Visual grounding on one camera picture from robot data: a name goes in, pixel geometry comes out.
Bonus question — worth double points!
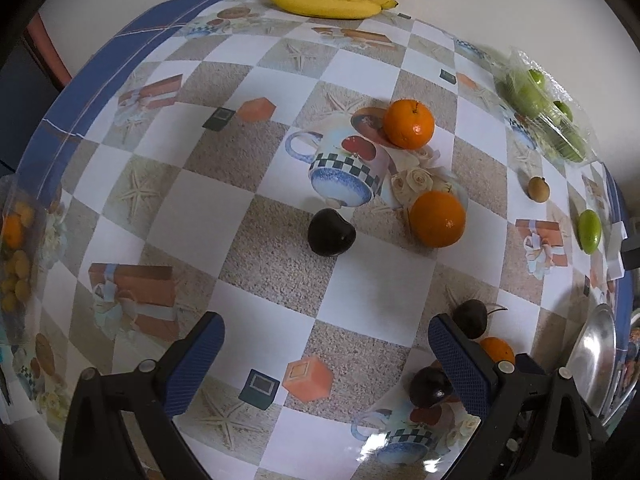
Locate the bag of small fruits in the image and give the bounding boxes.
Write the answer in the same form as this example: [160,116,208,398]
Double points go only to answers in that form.
[1,174,47,346]

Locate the small orange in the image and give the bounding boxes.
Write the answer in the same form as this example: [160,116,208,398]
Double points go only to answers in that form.
[409,191,466,248]
[382,99,435,151]

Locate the brown longan fruit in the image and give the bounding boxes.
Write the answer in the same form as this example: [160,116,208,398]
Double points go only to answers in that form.
[527,177,550,203]

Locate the clear plastic fruit tray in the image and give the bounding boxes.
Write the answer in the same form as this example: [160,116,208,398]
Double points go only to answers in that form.
[495,48,598,166]

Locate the large steel bowl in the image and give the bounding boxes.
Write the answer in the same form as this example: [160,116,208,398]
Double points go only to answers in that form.
[566,304,639,432]

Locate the white charger dock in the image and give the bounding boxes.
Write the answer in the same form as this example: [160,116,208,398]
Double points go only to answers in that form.
[605,221,628,281]

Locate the large orange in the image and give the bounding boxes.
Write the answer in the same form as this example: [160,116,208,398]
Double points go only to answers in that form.
[480,337,515,364]

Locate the green mango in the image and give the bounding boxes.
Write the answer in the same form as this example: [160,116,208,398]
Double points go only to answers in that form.
[577,209,602,255]

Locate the dark cherry with stem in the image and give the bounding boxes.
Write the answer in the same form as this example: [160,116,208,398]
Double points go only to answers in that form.
[452,299,506,340]

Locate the black charger block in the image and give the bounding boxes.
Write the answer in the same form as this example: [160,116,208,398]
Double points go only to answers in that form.
[620,236,640,270]

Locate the patterned checkered tablecloth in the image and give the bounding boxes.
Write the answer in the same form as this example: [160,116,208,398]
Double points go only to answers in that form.
[2,0,632,479]

